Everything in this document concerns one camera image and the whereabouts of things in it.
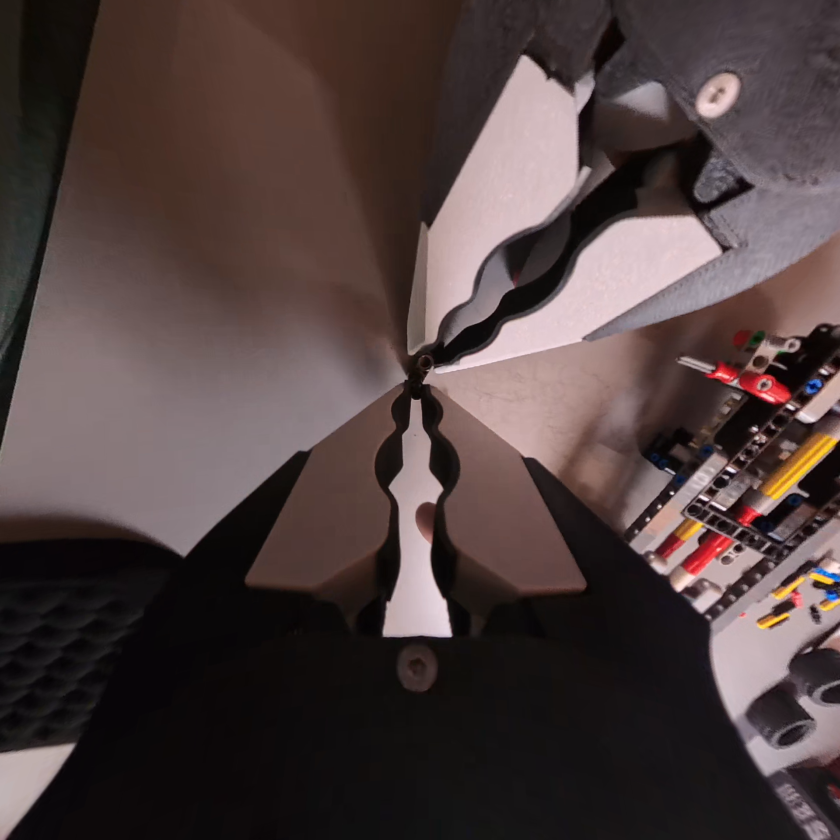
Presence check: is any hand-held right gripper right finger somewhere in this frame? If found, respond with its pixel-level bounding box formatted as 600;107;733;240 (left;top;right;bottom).
422;384;588;636

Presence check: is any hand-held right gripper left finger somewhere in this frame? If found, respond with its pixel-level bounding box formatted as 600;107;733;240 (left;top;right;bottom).
245;384;413;634

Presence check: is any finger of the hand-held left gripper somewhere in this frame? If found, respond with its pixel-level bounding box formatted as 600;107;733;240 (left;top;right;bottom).
427;157;724;375
406;54;595;361

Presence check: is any lego car chassis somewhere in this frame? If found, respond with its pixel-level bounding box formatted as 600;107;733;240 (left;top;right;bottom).
623;322;840;621

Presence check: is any pile of small lego pins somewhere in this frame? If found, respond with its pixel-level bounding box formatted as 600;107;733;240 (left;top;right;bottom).
755;558;840;632

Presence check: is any black rubber lego tire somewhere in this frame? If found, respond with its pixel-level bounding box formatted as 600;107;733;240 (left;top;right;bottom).
787;646;840;706
747;682;818;750

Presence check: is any lego set box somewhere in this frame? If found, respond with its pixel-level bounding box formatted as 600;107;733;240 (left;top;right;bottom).
764;755;840;840

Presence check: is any dark honeycomb textured cloth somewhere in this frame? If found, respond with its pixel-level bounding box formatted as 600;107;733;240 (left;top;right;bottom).
0;521;188;752

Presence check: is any green sweatshirt sleeve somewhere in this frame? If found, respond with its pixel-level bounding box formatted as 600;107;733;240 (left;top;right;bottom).
0;0;102;454

